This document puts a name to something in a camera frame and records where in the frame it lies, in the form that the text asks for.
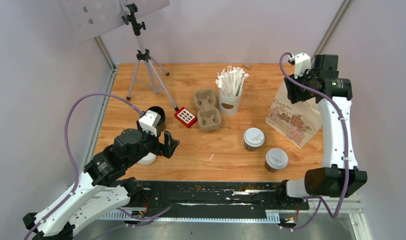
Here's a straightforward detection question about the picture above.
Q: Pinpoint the red white block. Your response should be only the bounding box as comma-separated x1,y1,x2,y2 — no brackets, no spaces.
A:
174,107,197,129

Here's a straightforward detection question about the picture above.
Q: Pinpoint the brown pulp cup carrier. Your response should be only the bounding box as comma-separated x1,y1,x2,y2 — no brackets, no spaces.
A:
194,89,221,132

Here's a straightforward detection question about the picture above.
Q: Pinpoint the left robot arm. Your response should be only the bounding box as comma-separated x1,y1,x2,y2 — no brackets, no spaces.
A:
23,128,180,240

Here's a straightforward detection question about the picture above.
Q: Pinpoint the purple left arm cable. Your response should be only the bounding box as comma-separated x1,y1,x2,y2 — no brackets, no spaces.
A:
24,93,172,240

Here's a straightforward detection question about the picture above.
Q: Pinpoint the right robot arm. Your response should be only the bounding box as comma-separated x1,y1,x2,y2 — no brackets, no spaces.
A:
276,52,367,209

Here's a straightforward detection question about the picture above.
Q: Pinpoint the lidded coffee cup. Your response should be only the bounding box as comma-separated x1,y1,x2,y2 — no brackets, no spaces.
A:
265,148,289,172

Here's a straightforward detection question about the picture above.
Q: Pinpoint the dark cup of coffee beans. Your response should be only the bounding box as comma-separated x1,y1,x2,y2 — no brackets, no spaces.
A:
148,106,166,132

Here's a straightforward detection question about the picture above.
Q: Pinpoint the silver tripod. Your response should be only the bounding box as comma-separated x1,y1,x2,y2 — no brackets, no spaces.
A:
120,0,179,111

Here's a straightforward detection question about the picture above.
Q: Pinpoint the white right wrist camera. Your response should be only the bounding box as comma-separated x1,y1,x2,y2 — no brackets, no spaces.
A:
288,52,311,79

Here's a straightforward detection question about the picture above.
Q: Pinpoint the bundle of white wrapped straws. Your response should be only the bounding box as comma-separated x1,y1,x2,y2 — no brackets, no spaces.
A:
215,65,249,98

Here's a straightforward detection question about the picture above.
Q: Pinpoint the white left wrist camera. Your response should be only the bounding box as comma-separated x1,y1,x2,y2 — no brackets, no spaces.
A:
138,110,159,137

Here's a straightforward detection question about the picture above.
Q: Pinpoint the clear brown printed coffee cup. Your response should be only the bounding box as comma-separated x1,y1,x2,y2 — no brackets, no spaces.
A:
244,141,264,152

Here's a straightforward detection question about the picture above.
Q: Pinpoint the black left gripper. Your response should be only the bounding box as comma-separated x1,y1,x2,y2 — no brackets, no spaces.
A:
126,119,181,168

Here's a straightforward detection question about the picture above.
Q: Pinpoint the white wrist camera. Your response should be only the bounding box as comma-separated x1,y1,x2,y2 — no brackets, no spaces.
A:
288,52,311,79
138,110,159,137

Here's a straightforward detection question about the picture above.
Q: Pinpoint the grey perforated board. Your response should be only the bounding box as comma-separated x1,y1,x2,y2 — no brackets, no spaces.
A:
58,0,170,44

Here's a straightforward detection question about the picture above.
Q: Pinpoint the paper bag with orange handles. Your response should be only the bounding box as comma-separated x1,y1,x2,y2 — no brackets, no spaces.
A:
265,83,322,148

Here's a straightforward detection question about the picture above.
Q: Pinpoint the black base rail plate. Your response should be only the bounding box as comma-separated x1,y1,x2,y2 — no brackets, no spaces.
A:
126,180,309,220

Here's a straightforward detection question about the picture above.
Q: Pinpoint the white cup lid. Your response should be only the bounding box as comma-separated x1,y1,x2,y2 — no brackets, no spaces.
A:
243,127,265,143

